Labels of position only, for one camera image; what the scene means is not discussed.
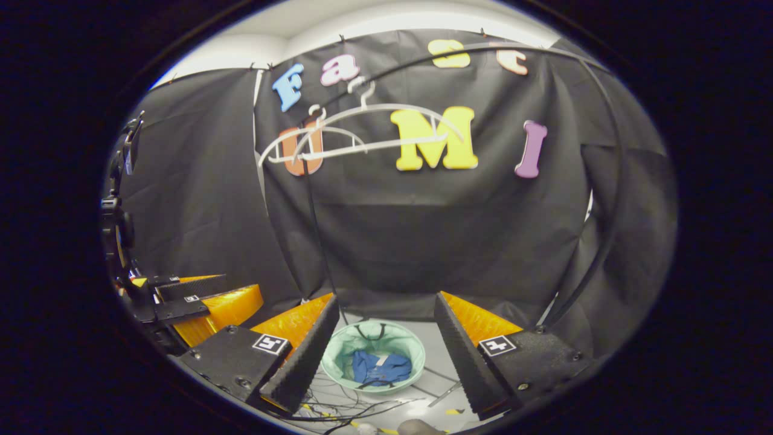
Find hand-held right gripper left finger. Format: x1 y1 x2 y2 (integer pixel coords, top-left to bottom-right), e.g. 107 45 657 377
178 292 341 417

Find black floor cables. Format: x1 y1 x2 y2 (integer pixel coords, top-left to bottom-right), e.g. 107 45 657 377
284 375 423 435

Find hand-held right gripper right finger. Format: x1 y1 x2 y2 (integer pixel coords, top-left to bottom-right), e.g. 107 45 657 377
434 291 595 421

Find mint green laundry hamper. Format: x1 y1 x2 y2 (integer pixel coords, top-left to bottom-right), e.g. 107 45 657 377
320 320 426 395

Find white plastic hanger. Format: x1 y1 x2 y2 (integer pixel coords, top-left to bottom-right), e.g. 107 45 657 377
266 105 368 164
258 77 467 169

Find blue corduroy jacket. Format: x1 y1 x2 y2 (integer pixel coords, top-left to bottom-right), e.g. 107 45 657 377
351 350 413 387

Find black clothes rack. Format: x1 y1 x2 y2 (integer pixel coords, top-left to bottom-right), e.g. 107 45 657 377
299 41 626 411

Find black backdrop cloth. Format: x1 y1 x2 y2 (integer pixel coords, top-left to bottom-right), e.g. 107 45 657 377
106 29 677 357

